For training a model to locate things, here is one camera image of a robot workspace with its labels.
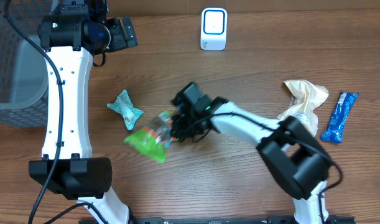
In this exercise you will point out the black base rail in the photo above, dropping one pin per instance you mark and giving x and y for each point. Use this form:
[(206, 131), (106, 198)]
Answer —
[(270, 220)]

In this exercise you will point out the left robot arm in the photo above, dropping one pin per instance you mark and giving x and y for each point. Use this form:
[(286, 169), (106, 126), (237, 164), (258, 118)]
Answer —
[(70, 36)]

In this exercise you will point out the blue snack bar wrapper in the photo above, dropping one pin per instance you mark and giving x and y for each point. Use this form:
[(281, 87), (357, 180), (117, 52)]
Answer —
[(339, 116)]

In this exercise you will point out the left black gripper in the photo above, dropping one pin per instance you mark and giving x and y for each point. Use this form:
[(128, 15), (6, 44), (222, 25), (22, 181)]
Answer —
[(115, 25)]

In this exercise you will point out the white barcode scanner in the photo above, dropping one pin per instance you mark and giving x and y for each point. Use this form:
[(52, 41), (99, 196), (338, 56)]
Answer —
[(213, 31)]

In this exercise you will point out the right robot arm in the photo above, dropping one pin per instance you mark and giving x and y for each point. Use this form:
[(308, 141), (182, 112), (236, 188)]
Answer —
[(295, 159)]

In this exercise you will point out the beige snack pouch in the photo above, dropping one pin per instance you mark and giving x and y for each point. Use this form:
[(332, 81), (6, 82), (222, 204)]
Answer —
[(307, 97)]

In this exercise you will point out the light green wipes packet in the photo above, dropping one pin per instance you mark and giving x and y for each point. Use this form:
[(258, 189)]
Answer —
[(126, 109)]

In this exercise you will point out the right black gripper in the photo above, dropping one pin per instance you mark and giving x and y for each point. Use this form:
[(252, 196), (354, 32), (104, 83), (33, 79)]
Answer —
[(176, 131)]

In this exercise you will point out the green snack bag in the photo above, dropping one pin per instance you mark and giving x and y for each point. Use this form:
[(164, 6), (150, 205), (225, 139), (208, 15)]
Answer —
[(153, 138)]

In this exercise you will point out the grey plastic mesh basket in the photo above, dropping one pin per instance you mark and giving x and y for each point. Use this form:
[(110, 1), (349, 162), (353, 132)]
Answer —
[(23, 71)]

